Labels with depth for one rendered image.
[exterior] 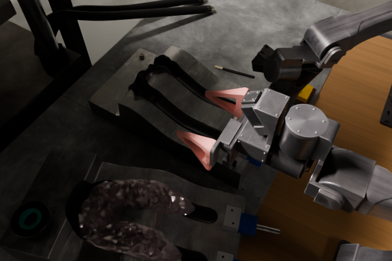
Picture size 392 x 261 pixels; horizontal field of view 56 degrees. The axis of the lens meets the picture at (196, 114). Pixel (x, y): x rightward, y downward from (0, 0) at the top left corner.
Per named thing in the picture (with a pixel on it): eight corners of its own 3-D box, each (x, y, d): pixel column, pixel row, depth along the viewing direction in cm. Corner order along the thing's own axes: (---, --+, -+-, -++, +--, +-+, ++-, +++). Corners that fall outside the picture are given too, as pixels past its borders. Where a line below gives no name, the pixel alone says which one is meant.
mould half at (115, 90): (277, 121, 111) (286, 92, 100) (237, 190, 98) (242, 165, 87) (142, 60, 126) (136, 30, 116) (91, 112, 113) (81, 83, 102)
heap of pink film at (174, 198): (198, 198, 90) (198, 184, 84) (178, 272, 80) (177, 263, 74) (98, 175, 94) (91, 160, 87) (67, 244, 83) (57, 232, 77)
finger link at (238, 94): (191, 99, 61) (242, 122, 58) (211, 72, 64) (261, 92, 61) (192, 124, 66) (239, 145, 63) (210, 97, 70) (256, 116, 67)
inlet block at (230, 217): (278, 226, 89) (283, 217, 85) (276, 246, 86) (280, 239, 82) (225, 213, 91) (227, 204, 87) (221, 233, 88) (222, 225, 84)
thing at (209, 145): (168, 130, 57) (221, 156, 54) (191, 99, 61) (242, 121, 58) (171, 153, 63) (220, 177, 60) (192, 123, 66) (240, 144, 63)
